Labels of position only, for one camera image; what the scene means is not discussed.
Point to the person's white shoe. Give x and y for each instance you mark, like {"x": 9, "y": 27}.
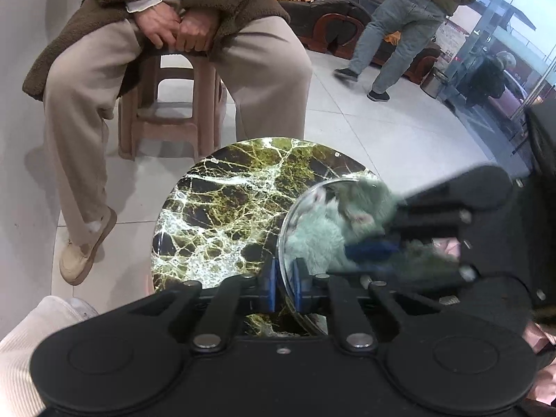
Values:
{"x": 84, "y": 307}

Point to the person's pink jacket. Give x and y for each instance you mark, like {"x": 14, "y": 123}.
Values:
{"x": 534, "y": 339}

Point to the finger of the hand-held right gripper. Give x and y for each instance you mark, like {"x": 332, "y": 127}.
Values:
{"x": 412, "y": 276}
{"x": 373, "y": 249}

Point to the stainless steel bowl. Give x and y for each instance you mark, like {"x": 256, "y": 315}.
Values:
{"x": 299, "y": 217}

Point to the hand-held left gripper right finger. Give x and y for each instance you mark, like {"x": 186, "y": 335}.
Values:
{"x": 299, "y": 284}

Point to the dark red car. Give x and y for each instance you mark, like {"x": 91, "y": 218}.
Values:
{"x": 508, "y": 100}

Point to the steel trash can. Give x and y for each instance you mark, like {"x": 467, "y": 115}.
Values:
{"x": 434, "y": 84}

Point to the green fluffy cloth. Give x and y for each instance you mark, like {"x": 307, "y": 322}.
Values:
{"x": 317, "y": 234}

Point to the round marble-top side table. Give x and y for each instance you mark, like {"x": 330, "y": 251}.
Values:
{"x": 217, "y": 208}

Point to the red-topped standing sign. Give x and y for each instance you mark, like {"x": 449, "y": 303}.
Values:
{"x": 451, "y": 41}

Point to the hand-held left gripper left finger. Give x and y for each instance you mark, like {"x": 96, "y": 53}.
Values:
{"x": 270, "y": 286}

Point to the person's white ribbed trouser leg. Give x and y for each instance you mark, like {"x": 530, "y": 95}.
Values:
{"x": 26, "y": 356}

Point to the dark covered scooter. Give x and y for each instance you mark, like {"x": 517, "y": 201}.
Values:
{"x": 486, "y": 78}

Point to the pink-brown plastic stool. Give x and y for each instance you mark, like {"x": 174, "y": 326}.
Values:
{"x": 165, "y": 134}

